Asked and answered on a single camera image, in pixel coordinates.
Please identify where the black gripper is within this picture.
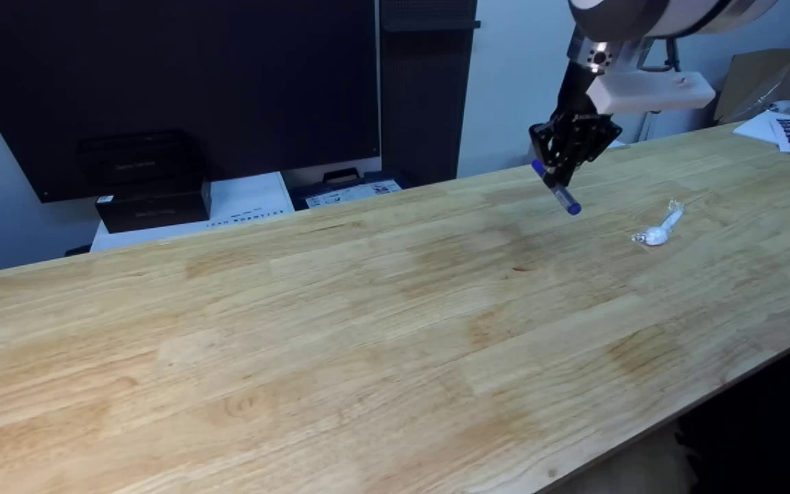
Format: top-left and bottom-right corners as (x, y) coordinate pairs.
(526, 61), (625, 193)

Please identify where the blue marker pen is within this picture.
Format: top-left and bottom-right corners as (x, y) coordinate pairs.
(526, 157), (587, 220)

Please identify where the white disposable plastic spoon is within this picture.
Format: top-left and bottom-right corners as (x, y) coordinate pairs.
(629, 197), (690, 253)

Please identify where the tall dark panel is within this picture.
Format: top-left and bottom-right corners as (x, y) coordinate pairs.
(376, 0), (480, 189)

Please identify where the brown cardboard box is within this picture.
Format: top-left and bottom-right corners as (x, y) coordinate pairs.
(710, 45), (790, 126)

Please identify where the black case with label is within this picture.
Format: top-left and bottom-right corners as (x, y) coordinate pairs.
(289, 166), (406, 215)

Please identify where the large black monitor screen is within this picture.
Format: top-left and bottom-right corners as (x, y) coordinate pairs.
(0, 0), (385, 205)

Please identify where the black box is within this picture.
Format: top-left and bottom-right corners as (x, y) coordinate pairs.
(75, 126), (214, 237)

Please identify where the grey wrist camera bar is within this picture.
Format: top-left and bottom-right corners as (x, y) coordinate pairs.
(591, 68), (720, 117)

